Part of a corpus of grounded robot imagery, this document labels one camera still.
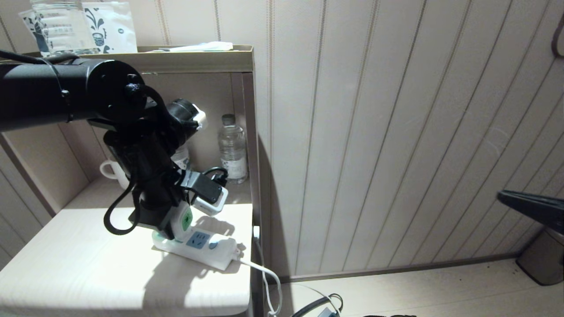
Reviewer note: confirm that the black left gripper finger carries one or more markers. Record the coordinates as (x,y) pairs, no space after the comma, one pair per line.
(171,230)

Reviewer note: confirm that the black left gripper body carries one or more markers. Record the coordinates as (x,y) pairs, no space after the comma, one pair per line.
(156,207)

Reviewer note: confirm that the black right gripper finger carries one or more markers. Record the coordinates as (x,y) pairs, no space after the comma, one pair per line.
(546,218)
(542,202)

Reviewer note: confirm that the green mosquito repellent plug-in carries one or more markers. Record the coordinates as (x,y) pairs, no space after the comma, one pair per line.
(185,220)

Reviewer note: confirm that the white power strip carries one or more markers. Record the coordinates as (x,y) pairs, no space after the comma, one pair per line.
(207,252)

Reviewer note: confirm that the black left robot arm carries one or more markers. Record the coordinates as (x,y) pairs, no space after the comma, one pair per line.
(44,94)

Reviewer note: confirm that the grey trash bin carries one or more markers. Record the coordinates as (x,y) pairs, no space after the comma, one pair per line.
(544,259)

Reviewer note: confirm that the white ribbed mug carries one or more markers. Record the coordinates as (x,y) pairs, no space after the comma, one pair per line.
(112,171)

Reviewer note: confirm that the small water bottle black cap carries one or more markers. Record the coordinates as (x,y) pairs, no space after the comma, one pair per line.
(232,154)
(181,156)

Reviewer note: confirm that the flat white paper packet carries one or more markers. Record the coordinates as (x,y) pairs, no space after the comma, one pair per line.
(207,46)

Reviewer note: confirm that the white printed bag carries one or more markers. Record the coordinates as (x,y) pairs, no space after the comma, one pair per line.
(116,28)
(31,24)

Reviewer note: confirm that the large clear water bottle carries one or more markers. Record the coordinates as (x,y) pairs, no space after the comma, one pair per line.
(64,28)

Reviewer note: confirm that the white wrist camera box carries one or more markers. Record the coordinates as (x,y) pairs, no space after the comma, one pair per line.
(211,200)

